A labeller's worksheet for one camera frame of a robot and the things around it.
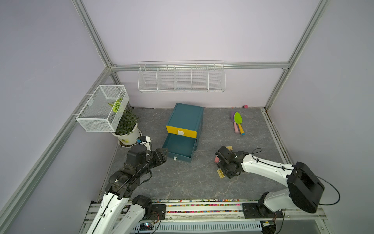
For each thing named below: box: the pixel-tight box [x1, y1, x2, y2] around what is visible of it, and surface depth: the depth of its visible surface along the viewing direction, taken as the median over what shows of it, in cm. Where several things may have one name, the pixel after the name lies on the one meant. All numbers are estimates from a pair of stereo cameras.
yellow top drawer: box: [166, 125, 197, 139], surface depth 84 cm
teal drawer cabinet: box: [162, 102, 205, 160], surface depth 87 cm
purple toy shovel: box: [230, 110, 240, 135], surface depth 111 cm
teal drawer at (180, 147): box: [162, 132, 198, 163], surface depth 87 cm
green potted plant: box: [114, 108, 140, 137], surface depth 90 cm
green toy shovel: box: [233, 111, 245, 136], surface depth 115 cm
